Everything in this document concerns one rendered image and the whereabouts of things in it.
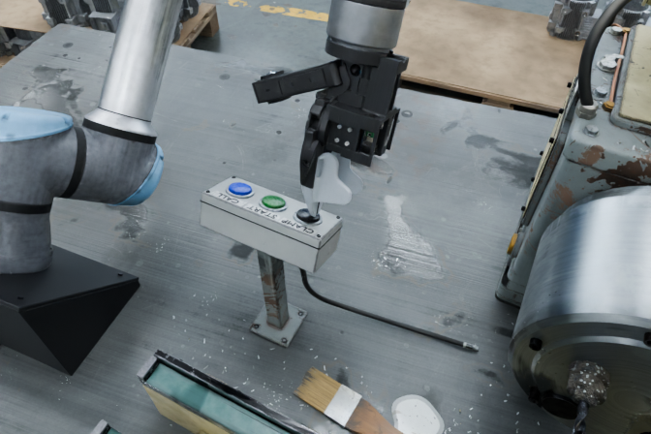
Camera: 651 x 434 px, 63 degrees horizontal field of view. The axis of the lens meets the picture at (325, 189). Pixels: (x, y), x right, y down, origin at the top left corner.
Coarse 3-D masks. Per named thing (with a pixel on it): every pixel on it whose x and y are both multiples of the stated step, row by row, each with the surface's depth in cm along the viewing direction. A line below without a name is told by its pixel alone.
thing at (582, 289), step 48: (624, 192) 60; (576, 240) 57; (624, 240) 53; (528, 288) 60; (576, 288) 52; (624, 288) 49; (528, 336) 54; (576, 336) 51; (624, 336) 48; (528, 384) 60; (576, 384) 51; (624, 384) 52; (624, 432) 57
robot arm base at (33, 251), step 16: (0, 208) 74; (16, 208) 75; (32, 208) 77; (48, 208) 80; (0, 224) 75; (16, 224) 76; (32, 224) 77; (48, 224) 81; (0, 240) 75; (16, 240) 75; (32, 240) 77; (48, 240) 81; (0, 256) 74; (16, 256) 75; (32, 256) 77; (48, 256) 81; (0, 272) 74; (16, 272) 76; (32, 272) 78
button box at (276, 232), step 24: (216, 192) 67; (264, 192) 70; (216, 216) 67; (240, 216) 66; (264, 216) 64; (288, 216) 65; (336, 216) 67; (240, 240) 67; (264, 240) 65; (288, 240) 64; (312, 240) 62; (336, 240) 68; (312, 264) 63
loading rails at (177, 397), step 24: (168, 360) 67; (144, 384) 67; (168, 384) 66; (192, 384) 66; (216, 384) 65; (168, 408) 70; (192, 408) 64; (216, 408) 64; (240, 408) 64; (264, 408) 63; (96, 432) 61; (120, 432) 63; (216, 432) 67; (240, 432) 62; (264, 432) 62; (288, 432) 62; (312, 432) 62
